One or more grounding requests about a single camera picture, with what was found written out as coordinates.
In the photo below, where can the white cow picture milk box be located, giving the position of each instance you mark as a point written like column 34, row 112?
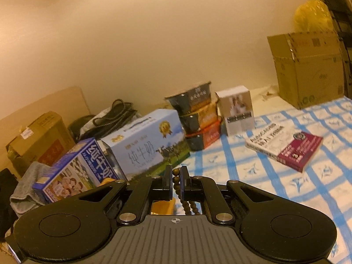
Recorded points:
column 148, row 145

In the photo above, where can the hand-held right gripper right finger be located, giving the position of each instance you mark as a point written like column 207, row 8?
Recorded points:
column 181, row 184

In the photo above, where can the large open cardboard box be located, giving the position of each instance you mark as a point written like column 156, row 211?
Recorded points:
column 308, row 68

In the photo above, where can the small taped cardboard box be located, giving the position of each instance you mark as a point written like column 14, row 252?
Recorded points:
column 41, row 137

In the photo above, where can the grey towel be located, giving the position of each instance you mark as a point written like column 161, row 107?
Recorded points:
column 27, row 189

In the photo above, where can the yellow plastic tray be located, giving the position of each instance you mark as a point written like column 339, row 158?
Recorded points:
column 162, row 207

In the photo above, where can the yellow plastic bag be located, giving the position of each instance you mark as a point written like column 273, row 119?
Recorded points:
column 313, row 16

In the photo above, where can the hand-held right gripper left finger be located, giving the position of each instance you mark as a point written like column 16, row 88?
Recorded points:
column 170, row 184

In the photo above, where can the orange label instant noodle bowl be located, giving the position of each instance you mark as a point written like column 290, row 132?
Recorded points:
column 200, row 118

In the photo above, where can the white and purple book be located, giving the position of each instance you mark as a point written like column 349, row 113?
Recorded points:
column 286, row 148

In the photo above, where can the black folding hand cart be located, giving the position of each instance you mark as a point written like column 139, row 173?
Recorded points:
column 341, row 11

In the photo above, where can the blue cartoon print milk carton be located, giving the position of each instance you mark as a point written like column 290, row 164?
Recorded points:
column 77, row 167

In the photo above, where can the blue checked tablecloth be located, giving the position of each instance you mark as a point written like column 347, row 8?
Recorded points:
column 316, row 198

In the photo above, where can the red label instant noodle bowl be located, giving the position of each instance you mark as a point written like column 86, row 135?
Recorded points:
column 205, row 137

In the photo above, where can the small white product box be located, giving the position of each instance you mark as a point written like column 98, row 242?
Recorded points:
column 236, row 110

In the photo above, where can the dark label instant noodle bowl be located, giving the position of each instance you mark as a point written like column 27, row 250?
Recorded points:
column 192, row 97

